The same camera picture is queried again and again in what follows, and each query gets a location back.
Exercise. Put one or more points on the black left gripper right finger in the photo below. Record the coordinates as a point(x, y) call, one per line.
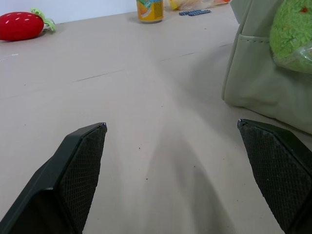
point(275, 168)

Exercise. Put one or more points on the orange drink can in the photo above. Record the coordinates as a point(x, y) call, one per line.
point(150, 11)

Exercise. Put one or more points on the yellow plastic snack bag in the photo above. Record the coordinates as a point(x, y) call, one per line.
point(192, 3)

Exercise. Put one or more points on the beige canvas bag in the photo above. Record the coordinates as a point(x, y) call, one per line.
point(256, 83)

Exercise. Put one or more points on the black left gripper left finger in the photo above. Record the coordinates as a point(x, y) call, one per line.
point(73, 180)

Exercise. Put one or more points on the red strawberry plush toy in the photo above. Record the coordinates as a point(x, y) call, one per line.
point(20, 26)

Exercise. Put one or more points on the green plush toy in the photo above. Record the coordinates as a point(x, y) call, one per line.
point(291, 36)

